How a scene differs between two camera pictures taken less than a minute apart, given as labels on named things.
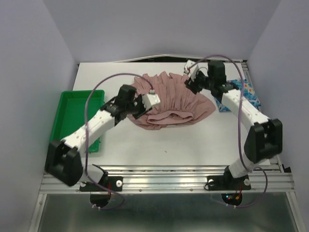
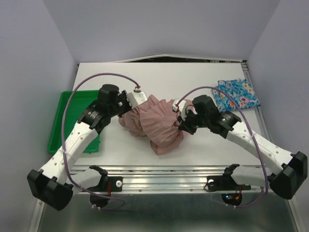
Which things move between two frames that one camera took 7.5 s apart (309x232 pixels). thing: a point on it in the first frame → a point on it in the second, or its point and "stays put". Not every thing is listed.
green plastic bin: (70, 114) stays put
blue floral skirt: (246, 87) stays put
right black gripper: (191, 85) → (183, 124)
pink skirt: (180, 104) → (155, 120)
